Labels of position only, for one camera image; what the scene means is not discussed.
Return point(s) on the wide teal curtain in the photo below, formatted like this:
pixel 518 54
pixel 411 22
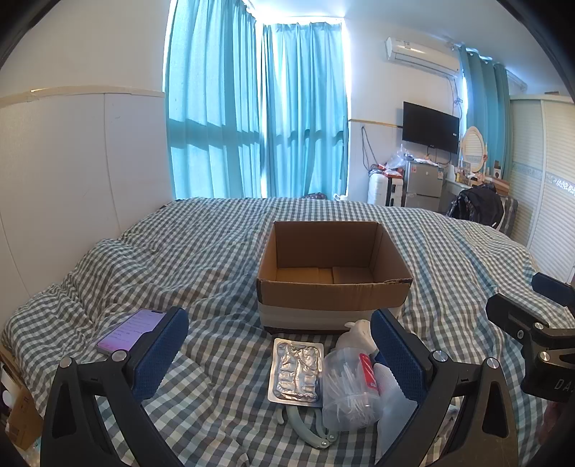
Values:
pixel 211 103

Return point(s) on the white slatted wardrobe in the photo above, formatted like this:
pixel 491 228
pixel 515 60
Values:
pixel 543 175

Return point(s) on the grey-green plastic clip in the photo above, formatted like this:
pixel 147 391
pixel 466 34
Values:
pixel 310 431

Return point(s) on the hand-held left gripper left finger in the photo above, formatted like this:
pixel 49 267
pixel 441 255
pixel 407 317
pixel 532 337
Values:
pixel 161 354

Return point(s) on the red label tube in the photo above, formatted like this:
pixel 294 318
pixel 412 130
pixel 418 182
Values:
pixel 367 375

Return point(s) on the smartphone with lit screen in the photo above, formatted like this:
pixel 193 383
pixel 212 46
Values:
pixel 130 330

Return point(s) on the black wall television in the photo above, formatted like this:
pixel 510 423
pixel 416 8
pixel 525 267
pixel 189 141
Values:
pixel 430 126

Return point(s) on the white pump bottle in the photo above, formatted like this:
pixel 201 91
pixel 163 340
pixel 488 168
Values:
pixel 359 336

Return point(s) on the white suitcase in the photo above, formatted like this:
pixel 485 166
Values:
pixel 376 188

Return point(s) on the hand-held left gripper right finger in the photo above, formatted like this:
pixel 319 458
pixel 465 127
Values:
pixel 400 354

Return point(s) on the silver blister pack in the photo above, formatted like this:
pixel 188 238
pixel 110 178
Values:
pixel 296 375

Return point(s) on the dark patterned bag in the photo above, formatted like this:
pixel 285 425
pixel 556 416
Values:
pixel 314 195

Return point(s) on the black jacket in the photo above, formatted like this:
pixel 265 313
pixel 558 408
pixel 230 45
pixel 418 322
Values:
pixel 478 206

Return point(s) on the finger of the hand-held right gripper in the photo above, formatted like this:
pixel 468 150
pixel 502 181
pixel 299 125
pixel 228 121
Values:
pixel 550 284
pixel 512 314

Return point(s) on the teal curtain beside wardrobe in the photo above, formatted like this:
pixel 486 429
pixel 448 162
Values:
pixel 487 103

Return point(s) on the white air conditioner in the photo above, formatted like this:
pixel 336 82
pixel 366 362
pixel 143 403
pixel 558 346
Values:
pixel 420 53

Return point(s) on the clear plastic bag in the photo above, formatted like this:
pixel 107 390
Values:
pixel 397 157

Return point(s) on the silver small fridge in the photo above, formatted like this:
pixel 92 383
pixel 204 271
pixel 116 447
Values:
pixel 422 184

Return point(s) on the clear cotton swab jar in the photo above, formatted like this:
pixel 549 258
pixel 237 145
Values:
pixel 348 390

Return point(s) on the cardboard box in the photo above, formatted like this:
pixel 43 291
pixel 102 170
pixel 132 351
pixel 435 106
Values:
pixel 332 278

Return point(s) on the translucent plastic bottle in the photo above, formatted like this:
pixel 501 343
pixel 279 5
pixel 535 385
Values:
pixel 395 417

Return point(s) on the small brown carton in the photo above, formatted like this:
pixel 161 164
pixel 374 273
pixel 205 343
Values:
pixel 20 413

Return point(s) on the narrow teal curtain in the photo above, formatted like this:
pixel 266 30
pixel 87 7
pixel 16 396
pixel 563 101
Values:
pixel 303 112

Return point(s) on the oval white mirror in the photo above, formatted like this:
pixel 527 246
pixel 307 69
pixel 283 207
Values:
pixel 474 148

